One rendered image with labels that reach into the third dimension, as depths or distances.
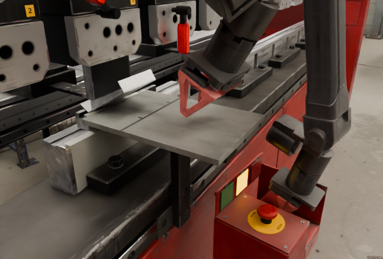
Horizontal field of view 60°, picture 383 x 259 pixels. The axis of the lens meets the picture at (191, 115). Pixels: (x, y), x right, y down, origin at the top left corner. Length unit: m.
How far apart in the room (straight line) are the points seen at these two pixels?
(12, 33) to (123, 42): 0.20
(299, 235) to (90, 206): 0.38
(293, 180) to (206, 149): 0.29
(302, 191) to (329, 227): 1.26
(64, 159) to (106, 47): 0.20
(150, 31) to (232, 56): 0.27
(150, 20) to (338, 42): 0.35
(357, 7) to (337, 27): 2.04
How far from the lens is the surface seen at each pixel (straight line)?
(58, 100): 0.88
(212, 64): 0.46
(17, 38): 0.48
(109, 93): 0.64
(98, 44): 0.56
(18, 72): 0.48
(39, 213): 0.61
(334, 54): 0.58
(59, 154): 0.59
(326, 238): 1.90
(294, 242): 0.67
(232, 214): 0.70
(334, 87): 0.59
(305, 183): 0.71
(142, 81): 0.58
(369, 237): 2.00
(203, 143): 0.49
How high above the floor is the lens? 1.23
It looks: 23 degrees down
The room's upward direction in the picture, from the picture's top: straight up
